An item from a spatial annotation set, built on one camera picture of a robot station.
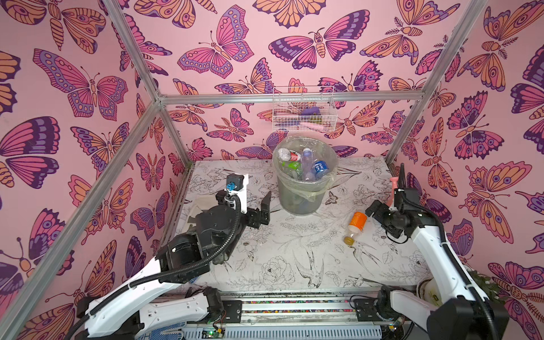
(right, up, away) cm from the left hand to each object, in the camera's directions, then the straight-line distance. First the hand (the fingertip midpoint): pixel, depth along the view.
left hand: (257, 190), depth 57 cm
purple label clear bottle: (+18, +8, +28) cm, 34 cm away
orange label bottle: (+39, -17, +33) cm, 54 cm away
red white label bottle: (+9, +13, +28) cm, 33 cm away
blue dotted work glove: (-34, -49, +13) cm, 61 cm away
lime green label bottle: (+13, +8, +30) cm, 33 cm away
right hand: (+44, -11, +25) cm, 51 cm away
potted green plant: (+68, -29, +5) cm, 74 cm away
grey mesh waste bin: (+14, -4, +26) cm, 30 cm away
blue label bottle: (+23, +7, +28) cm, 37 cm away
